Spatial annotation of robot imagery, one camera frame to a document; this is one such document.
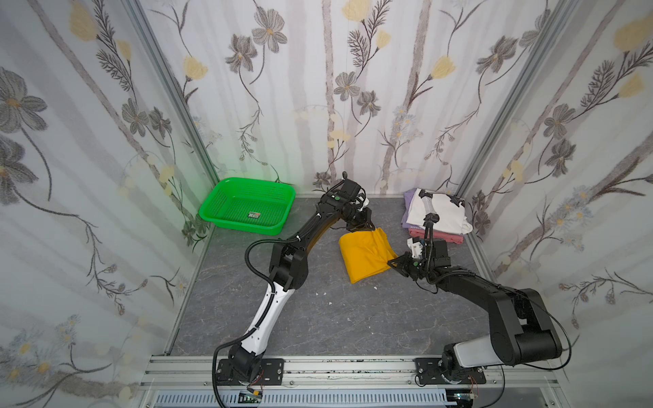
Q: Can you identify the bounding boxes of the green plastic basket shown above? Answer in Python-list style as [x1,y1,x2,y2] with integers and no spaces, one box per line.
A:
[199,177,296,236]

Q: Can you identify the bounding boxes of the white slotted cable duct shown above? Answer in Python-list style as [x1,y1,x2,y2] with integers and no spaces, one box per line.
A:
[152,389,456,407]

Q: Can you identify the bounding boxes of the pink folded t shirt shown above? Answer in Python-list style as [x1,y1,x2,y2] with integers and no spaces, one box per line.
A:
[408,228,464,244]

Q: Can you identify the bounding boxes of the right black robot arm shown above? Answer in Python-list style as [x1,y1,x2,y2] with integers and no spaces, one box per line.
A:
[388,214,563,382]

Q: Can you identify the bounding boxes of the purple folded t shirt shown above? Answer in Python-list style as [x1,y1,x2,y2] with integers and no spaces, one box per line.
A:
[401,188,420,230]

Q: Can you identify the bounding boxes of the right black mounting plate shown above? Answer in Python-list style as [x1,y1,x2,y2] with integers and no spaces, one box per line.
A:
[414,358,486,386]

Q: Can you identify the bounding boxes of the left black corrugated cable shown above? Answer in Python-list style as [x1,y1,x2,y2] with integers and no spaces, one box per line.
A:
[210,236,302,408]

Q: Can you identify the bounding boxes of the white black folded t shirt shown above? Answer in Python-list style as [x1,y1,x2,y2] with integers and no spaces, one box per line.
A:
[408,189,473,236]

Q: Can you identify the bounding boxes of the left corner aluminium post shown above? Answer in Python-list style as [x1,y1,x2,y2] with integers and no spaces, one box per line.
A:
[122,0,219,186]

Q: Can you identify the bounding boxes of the yellow t shirt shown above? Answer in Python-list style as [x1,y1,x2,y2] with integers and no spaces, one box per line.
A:
[338,229,398,284]

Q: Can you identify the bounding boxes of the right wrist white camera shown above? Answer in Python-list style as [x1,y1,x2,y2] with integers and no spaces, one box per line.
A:
[407,237,423,259]

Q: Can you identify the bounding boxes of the corner aluminium post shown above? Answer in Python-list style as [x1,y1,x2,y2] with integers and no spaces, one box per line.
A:
[455,0,583,197]
[122,0,219,186]

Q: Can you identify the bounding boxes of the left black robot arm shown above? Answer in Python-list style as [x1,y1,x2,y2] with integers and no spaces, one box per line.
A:
[214,175,375,383]

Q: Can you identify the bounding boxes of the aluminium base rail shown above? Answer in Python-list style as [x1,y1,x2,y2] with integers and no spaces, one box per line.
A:
[134,355,570,407]

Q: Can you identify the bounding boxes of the black mounting plate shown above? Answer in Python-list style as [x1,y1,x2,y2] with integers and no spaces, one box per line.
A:
[214,358,285,386]
[414,358,486,386]

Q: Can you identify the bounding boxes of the right corner aluminium post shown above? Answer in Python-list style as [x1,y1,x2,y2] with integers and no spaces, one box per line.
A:
[455,0,583,197]

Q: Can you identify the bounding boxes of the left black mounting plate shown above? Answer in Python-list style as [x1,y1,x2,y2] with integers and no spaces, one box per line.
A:
[214,358,285,386]

